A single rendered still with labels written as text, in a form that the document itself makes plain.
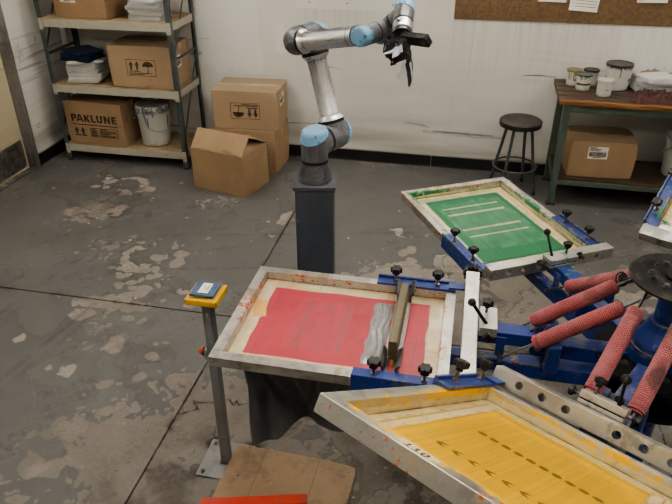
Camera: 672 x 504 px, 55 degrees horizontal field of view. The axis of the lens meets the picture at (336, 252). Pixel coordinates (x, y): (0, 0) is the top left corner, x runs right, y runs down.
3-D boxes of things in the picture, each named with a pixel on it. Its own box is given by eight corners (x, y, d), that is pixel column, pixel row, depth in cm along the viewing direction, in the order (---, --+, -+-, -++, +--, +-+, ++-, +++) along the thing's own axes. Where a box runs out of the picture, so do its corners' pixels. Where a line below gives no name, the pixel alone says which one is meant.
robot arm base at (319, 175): (299, 171, 294) (298, 151, 289) (332, 172, 293) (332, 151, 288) (296, 185, 281) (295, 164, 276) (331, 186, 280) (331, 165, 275)
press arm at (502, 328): (476, 341, 222) (477, 330, 219) (476, 331, 227) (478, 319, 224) (528, 348, 219) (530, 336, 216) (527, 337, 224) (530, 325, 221)
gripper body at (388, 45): (390, 68, 237) (393, 43, 242) (412, 62, 233) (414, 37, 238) (382, 53, 231) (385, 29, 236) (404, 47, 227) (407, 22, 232)
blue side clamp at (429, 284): (376, 294, 255) (377, 280, 252) (378, 288, 259) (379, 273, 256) (453, 304, 250) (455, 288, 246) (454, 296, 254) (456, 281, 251)
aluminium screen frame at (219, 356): (208, 365, 217) (207, 356, 215) (261, 273, 266) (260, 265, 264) (446, 399, 203) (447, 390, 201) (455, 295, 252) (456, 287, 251)
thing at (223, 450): (195, 475, 296) (167, 303, 247) (213, 439, 315) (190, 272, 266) (241, 483, 292) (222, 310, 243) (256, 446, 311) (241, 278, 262)
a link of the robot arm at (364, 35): (268, 31, 263) (363, 19, 232) (286, 26, 270) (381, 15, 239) (273, 60, 267) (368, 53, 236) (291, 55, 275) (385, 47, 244)
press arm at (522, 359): (290, 346, 240) (290, 333, 237) (294, 336, 245) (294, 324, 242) (646, 394, 218) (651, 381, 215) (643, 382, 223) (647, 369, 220)
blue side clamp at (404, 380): (350, 391, 208) (350, 374, 205) (352, 380, 213) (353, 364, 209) (444, 404, 203) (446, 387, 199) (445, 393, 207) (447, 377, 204)
